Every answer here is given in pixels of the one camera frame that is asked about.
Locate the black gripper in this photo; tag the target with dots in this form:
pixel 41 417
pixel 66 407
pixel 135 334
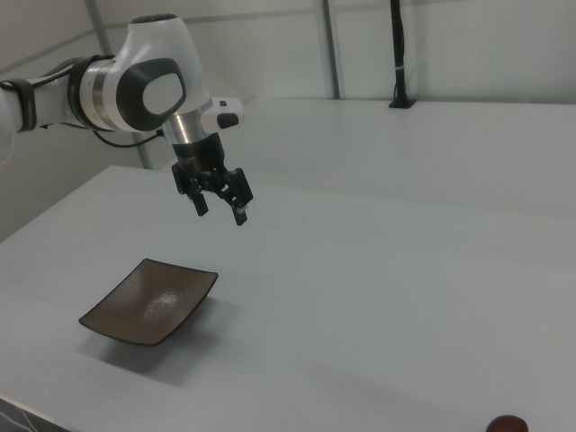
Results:
pixel 200 150

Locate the small round brown food item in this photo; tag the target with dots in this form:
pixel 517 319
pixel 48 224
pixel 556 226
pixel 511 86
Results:
pixel 507 425

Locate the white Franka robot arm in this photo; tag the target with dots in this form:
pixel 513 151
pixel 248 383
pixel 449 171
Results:
pixel 153 67

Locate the brown square ceramic plate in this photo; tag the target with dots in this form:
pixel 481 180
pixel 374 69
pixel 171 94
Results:
pixel 148 301

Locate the upright grey metal frame post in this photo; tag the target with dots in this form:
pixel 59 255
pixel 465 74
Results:
pixel 331 49

